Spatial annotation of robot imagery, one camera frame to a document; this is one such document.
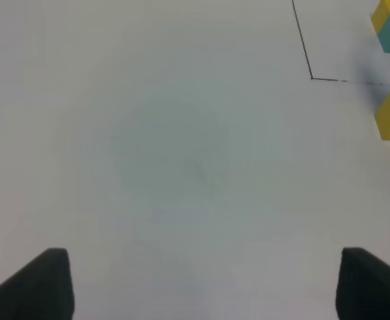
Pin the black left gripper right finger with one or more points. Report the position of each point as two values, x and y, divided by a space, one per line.
363 289

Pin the template yellow cube block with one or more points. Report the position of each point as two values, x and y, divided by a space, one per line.
380 15

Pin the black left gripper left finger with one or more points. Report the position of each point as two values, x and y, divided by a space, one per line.
43 289

